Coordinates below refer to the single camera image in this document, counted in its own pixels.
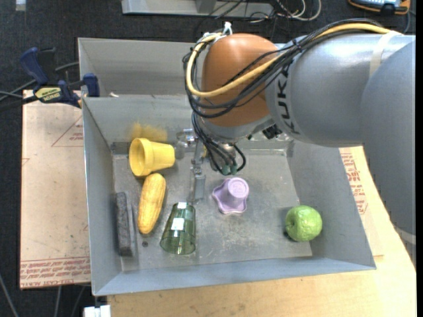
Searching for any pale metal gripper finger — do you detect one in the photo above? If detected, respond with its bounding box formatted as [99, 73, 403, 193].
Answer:
[193, 165, 207, 205]
[187, 165, 196, 206]

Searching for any purple flower-shaped cup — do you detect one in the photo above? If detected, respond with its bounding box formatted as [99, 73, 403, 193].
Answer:
[211, 176, 250, 215]

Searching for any yellow toy corn cob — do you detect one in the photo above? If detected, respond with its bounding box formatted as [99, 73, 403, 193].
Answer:
[137, 172, 167, 235]

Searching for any clear green plastic cup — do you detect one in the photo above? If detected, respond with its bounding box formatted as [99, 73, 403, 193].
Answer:
[159, 201, 197, 256]

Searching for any yellow plastic cup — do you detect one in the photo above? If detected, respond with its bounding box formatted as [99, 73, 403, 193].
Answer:
[128, 137, 176, 178]

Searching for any grey metal bin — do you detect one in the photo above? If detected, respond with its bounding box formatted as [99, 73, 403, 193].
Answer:
[78, 37, 377, 297]

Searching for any dark grey sponge block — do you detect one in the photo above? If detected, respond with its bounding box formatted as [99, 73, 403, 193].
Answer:
[114, 191, 137, 258]

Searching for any green toy apple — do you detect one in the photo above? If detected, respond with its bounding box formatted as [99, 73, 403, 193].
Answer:
[284, 205, 323, 243]

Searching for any brown cardboard board red print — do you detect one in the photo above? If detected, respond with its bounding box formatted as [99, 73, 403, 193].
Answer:
[19, 89, 386, 291]

